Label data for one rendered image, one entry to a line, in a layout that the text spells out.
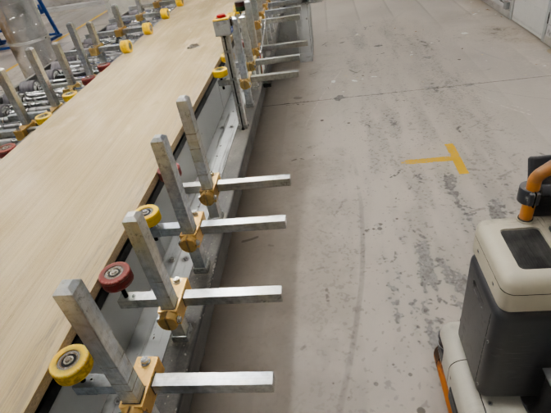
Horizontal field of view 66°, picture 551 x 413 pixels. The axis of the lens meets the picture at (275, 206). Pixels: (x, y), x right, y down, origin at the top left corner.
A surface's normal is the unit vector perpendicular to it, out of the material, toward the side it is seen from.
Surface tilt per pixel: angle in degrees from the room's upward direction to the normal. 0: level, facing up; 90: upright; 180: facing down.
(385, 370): 0
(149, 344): 0
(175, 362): 0
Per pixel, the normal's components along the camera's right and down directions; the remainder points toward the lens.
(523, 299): -0.07, 0.60
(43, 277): -0.15, -0.80
